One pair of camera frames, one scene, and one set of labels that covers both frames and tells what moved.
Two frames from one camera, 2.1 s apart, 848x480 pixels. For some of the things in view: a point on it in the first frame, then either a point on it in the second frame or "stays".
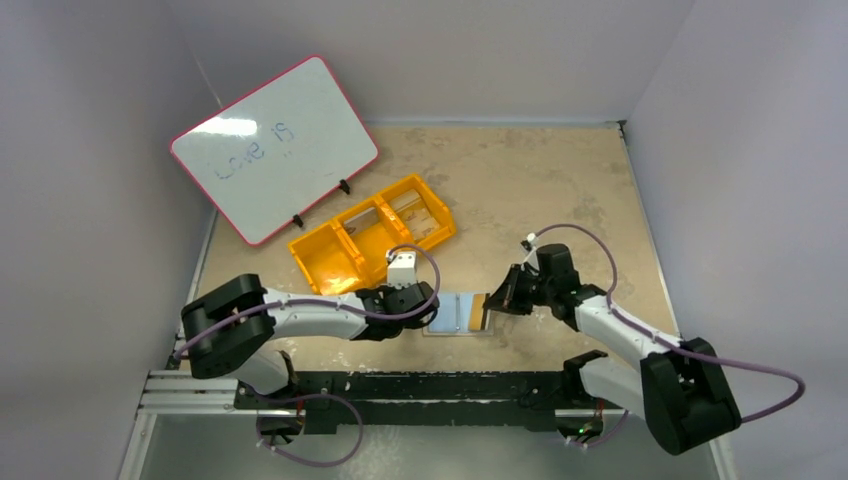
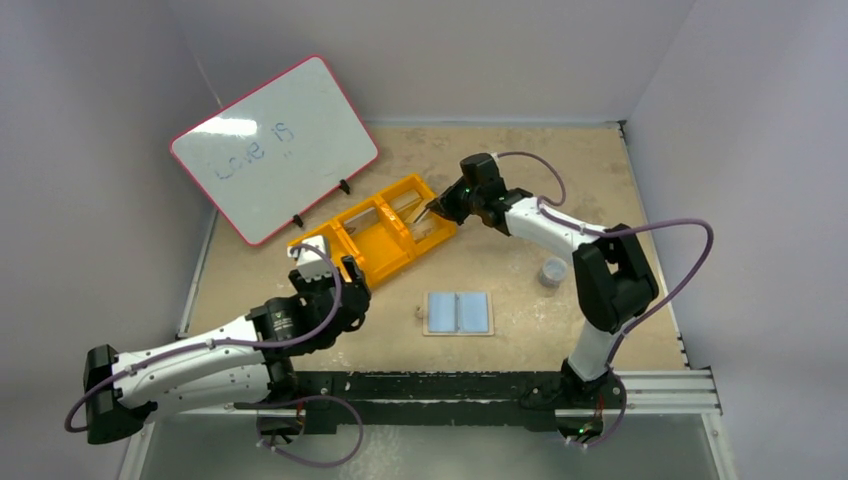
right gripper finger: x=514 y=294 → x=454 y=203
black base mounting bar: x=326 y=399 stays
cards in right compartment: x=417 y=214 stays
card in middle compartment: x=365 y=219 stays
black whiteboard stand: x=342 y=183 stays
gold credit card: x=475 y=316 → x=425 y=225
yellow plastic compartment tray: x=350 y=255 stays
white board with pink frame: x=274 y=153 stays
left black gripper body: x=421 y=299 → x=334 y=282
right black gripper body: x=515 y=291 → x=448 y=203
